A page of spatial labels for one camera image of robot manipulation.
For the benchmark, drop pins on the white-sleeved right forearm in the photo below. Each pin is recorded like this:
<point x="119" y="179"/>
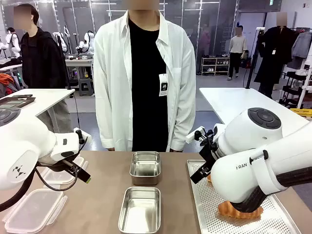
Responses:
<point x="106" y="126"/>

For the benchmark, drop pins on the person in black clothes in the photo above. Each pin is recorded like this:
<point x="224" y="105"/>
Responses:
<point x="41" y="61"/>

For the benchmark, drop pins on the yellow crate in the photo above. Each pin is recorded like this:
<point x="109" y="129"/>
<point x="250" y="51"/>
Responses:
<point x="302" y="112"/>

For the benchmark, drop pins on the brown flat tray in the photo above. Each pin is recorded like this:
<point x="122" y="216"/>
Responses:
<point x="17" y="100"/>

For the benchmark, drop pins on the grey step stool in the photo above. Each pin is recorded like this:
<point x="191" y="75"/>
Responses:
<point x="85" y="87"/>

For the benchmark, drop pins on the white shoe rack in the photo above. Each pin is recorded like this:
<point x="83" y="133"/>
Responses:
<point x="215" y="65"/>

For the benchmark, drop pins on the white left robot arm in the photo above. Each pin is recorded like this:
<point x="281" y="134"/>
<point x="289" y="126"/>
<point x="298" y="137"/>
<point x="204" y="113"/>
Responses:
<point x="24" y="146"/>

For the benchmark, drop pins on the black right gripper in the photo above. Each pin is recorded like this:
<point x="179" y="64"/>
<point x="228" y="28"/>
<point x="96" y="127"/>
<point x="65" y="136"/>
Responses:
<point x="210" y="151"/>

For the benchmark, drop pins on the perforated metal baking tray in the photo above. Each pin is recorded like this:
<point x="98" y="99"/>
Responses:
<point x="207" y="207"/>

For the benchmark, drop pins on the translucent plastic container lid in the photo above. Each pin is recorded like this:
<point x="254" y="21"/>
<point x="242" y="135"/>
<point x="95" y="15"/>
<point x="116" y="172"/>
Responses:
<point x="34" y="209"/>
<point x="57" y="178"/>

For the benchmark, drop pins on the rectangular steel container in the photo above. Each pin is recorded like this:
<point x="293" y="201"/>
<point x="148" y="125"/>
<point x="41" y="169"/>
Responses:
<point x="145" y="168"/>
<point x="140" y="212"/>

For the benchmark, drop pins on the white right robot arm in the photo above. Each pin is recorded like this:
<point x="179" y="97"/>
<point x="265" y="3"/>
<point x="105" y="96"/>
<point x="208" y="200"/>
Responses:
<point x="243" y="146"/>

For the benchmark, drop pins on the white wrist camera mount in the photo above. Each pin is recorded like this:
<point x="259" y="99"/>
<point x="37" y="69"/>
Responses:
<point x="84" y="136"/>
<point x="193" y="135"/>

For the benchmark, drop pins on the white-sleeved left forearm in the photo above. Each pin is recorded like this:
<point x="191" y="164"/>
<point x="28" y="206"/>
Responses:
<point x="182" y="126"/>

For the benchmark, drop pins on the grey hanging garment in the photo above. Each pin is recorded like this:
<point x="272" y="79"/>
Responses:
<point x="301" y="48"/>

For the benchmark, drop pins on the white black hanging badge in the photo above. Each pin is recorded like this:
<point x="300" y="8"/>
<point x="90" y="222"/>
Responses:
<point x="163" y="85"/>

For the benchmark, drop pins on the person in white shirt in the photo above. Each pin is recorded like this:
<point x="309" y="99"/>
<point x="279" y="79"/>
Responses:
<point x="146" y="85"/>

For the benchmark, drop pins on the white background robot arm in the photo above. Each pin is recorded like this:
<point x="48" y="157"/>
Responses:
<point x="86" y="42"/>

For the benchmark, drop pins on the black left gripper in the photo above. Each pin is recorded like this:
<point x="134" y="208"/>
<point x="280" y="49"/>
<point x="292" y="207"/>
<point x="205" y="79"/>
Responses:
<point x="70" y="165"/>

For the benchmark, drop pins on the orange cloth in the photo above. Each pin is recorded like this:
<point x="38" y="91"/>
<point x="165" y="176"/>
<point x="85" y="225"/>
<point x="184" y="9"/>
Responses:
<point x="6" y="81"/>

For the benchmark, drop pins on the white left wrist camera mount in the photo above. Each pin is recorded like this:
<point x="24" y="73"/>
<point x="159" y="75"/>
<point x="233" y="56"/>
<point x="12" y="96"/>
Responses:
<point x="84" y="136"/>

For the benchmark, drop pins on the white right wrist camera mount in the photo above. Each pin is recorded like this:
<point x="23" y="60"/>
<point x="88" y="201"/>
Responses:
<point x="193" y="135"/>

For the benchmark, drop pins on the black rolling cart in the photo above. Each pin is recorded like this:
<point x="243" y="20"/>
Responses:
<point x="292" y="87"/>

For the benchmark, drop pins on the person in beige top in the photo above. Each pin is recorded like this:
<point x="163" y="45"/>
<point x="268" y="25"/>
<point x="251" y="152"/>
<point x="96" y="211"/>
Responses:
<point x="237" y="53"/>

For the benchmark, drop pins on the black pole stand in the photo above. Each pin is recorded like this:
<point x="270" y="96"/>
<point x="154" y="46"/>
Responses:
<point x="253" y="58"/>

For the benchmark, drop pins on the grey background workbench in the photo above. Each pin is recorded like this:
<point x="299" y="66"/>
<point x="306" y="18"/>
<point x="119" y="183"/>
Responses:
<point x="79" y="64"/>

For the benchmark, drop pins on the person's left hand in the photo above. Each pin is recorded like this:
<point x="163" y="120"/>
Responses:
<point x="176" y="150"/>

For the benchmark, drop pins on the person's right hand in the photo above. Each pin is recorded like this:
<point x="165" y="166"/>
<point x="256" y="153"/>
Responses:
<point x="111" y="149"/>

